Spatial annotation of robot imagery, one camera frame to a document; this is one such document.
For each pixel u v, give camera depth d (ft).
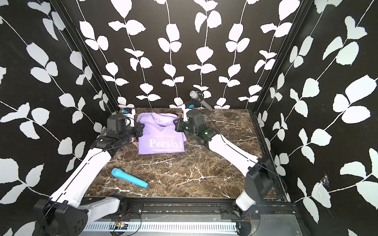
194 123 1.89
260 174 1.38
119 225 2.30
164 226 2.31
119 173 2.72
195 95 3.04
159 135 2.68
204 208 2.51
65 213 1.21
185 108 2.27
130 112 2.21
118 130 1.90
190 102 3.20
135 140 2.94
